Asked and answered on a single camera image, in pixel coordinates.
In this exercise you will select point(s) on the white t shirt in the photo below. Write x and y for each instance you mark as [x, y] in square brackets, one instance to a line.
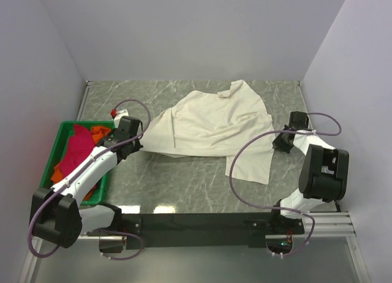
[233, 124]

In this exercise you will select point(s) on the magenta t shirt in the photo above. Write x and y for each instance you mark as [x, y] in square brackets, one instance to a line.
[79, 147]

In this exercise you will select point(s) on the black base beam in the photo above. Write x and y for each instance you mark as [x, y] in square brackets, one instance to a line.
[208, 229]

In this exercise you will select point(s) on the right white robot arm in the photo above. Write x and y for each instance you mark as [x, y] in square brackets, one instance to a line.
[323, 177]

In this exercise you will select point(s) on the aluminium frame rail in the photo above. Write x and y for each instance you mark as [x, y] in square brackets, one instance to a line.
[326, 252]

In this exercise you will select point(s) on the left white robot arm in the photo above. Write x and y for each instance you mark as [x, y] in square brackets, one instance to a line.
[56, 216]

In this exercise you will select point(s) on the green plastic bin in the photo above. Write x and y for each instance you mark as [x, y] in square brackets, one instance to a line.
[66, 130]

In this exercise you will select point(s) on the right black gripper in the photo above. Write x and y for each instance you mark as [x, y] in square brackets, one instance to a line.
[278, 144]

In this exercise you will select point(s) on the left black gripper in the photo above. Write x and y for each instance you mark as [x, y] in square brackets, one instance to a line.
[137, 146]

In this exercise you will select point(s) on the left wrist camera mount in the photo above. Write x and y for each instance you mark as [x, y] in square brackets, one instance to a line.
[117, 115]

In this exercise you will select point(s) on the orange t shirt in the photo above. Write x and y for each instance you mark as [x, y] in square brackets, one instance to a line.
[98, 133]

